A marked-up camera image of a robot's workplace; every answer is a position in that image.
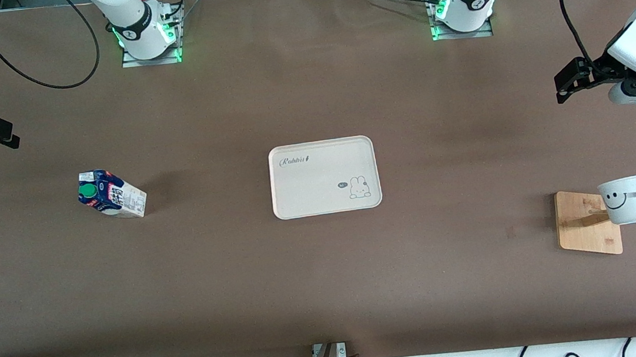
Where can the cream rabbit print tray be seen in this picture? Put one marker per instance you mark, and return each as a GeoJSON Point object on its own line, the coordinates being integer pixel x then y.
{"type": "Point", "coordinates": [318, 178]}

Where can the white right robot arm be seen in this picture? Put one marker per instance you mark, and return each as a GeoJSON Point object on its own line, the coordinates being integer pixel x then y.
{"type": "Point", "coordinates": [136, 20]}

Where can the wooden mug stand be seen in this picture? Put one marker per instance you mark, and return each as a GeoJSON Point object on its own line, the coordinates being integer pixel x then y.
{"type": "Point", "coordinates": [580, 228]}

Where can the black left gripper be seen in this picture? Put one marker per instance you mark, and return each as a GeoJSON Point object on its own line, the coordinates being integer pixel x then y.
{"type": "Point", "coordinates": [601, 73]}

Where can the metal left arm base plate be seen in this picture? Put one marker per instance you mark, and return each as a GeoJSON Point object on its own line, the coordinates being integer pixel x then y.
{"type": "Point", "coordinates": [480, 33]}

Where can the blue white milk carton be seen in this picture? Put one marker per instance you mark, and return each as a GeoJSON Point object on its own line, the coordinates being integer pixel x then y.
{"type": "Point", "coordinates": [119, 198]}

